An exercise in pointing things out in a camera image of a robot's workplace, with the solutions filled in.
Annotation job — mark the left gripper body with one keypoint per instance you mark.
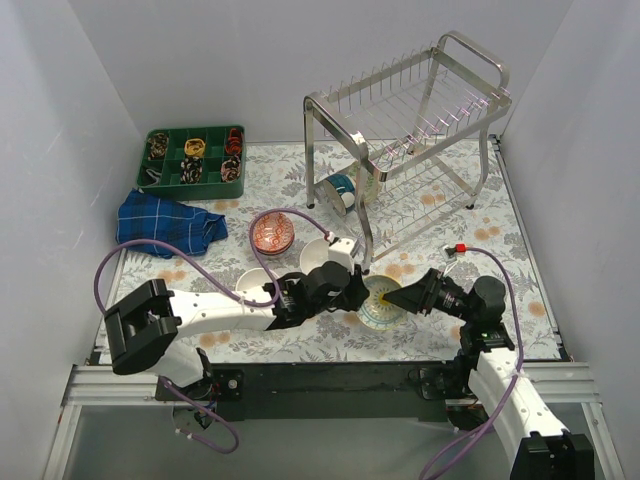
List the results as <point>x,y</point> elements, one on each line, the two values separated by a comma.
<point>351,292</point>

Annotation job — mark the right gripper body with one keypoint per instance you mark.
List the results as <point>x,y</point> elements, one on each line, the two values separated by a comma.
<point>429,294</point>

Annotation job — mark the green patterned plate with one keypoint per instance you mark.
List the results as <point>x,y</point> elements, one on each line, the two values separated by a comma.
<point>377,313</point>

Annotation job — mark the red diamond patterned bowl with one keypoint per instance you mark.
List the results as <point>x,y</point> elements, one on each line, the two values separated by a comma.
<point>273,229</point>

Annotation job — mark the orange flower patterned plate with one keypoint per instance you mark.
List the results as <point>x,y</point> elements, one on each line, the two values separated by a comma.
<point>367,186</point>

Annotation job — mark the blue white patterned bowl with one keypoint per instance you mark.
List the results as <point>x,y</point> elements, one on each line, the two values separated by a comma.
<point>271,250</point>

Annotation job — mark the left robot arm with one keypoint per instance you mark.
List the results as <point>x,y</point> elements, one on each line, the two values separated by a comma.
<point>145,328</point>

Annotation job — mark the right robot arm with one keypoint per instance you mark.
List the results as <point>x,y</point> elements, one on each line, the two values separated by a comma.
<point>536,442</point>

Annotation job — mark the stainless steel dish rack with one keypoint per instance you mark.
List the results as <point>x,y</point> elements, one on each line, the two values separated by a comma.
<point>420,124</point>

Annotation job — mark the teal rimmed white bowl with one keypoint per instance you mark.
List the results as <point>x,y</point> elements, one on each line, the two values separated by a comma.
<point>340,190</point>

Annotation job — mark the orange black rolled tie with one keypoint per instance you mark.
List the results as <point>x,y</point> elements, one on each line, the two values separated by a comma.
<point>234,143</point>

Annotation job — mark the green compartment tray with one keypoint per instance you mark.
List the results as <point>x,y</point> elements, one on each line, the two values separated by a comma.
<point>210,186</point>

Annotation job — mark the dark floral rolled tie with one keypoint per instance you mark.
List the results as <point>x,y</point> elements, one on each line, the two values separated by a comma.
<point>191,170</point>

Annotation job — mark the yellow rolled tie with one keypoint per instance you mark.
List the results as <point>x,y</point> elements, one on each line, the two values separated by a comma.
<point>194,147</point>

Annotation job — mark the blue plaid cloth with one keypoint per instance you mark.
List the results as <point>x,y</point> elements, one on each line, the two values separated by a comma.
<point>190,229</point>

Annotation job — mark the brown rolled tie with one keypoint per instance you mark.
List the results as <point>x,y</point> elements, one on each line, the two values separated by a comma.
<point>157,145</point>

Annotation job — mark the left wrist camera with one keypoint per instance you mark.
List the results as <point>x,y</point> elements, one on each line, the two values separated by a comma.
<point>343,251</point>

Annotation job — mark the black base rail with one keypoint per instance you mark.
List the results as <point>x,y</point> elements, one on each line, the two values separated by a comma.
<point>408,389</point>

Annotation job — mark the aluminium frame rail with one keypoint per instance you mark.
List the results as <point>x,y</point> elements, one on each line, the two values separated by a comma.
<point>555,381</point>

